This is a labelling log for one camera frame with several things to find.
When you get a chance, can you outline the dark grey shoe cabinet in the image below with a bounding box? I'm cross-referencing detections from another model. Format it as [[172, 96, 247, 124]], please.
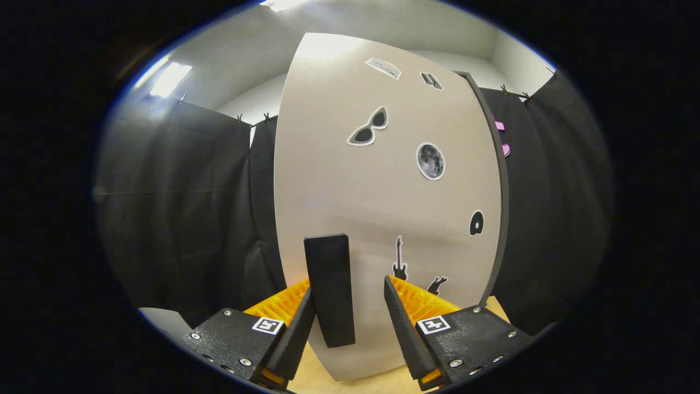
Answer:
[[454, 71, 510, 307]]

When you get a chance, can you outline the long ceiling light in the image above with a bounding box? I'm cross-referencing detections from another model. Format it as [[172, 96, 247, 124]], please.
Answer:
[[149, 62, 193, 99]]

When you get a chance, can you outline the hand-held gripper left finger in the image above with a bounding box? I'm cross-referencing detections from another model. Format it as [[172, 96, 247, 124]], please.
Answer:
[[178, 279, 317, 390]]

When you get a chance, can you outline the wide ceiling light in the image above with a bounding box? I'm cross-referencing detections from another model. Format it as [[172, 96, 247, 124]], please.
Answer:
[[260, 0, 312, 13]]

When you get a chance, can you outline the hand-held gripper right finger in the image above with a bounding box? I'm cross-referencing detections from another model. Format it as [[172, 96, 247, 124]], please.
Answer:
[[384, 275, 535, 392]]

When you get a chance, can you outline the beige shoe cabinet door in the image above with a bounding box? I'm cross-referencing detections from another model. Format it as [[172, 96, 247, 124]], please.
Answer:
[[273, 33, 503, 382]]

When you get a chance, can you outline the black door handle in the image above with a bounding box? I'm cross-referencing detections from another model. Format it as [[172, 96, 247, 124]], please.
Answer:
[[304, 234, 356, 349]]

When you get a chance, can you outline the black backdrop cloth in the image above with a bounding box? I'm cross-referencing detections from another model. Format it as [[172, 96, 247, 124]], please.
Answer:
[[96, 68, 616, 334]]

